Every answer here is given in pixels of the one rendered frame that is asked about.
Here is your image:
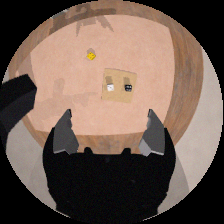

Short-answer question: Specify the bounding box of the tan square mat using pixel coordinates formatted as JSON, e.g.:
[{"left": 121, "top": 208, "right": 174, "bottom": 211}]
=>
[{"left": 102, "top": 69, "right": 138, "bottom": 104}]

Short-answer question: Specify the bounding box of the yellow die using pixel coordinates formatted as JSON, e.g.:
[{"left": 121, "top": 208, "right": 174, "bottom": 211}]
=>
[{"left": 87, "top": 52, "right": 96, "bottom": 60}]

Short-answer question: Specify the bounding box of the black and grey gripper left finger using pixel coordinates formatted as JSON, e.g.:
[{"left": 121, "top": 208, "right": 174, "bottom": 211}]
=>
[{"left": 42, "top": 109, "right": 79, "bottom": 189}]

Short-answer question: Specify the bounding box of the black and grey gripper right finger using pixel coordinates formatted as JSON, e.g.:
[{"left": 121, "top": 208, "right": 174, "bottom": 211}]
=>
[{"left": 138, "top": 109, "right": 176, "bottom": 193}]

